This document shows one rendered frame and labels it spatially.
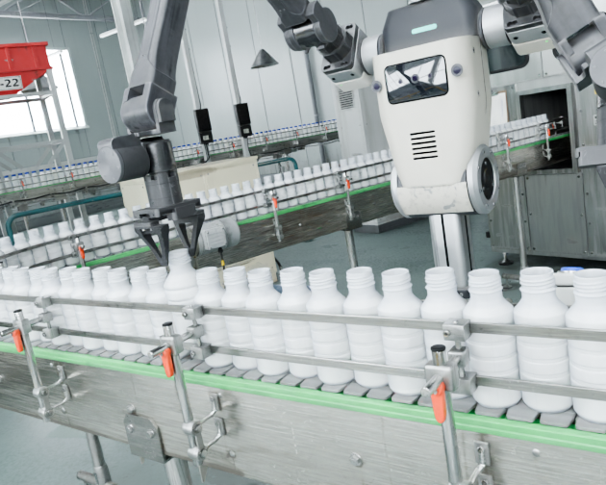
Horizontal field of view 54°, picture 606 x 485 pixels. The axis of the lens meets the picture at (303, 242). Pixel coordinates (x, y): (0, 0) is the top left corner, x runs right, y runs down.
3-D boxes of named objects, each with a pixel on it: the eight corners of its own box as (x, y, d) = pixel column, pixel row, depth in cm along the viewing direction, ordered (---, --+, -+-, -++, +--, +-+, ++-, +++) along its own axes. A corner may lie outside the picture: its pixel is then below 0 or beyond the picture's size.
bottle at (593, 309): (623, 398, 69) (614, 263, 66) (640, 425, 64) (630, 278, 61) (568, 401, 71) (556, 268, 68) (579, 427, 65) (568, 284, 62)
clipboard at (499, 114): (485, 136, 462) (480, 93, 456) (511, 133, 443) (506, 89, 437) (481, 137, 459) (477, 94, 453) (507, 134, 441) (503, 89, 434)
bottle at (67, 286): (71, 349, 124) (52, 273, 121) (70, 342, 129) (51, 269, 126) (101, 341, 126) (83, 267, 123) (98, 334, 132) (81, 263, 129)
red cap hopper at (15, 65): (27, 296, 683) (-41, 46, 630) (14, 289, 742) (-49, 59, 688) (105, 274, 735) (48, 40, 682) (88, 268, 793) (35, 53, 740)
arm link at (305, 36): (339, 23, 141) (320, 29, 144) (315, -2, 133) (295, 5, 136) (334, 58, 139) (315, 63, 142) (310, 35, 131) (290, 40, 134)
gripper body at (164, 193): (133, 222, 99) (123, 178, 98) (178, 210, 107) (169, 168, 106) (159, 220, 95) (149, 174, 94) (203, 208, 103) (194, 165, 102)
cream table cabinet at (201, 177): (246, 273, 608) (224, 159, 586) (280, 280, 558) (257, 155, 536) (145, 307, 547) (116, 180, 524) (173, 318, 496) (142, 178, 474)
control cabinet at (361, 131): (397, 216, 778) (376, 67, 742) (426, 217, 738) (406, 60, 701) (351, 232, 733) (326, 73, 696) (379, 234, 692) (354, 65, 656)
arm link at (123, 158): (172, 95, 96) (138, 105, 101) (113, 100, 87) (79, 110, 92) (187, 169, 98) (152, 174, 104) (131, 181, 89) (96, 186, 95)
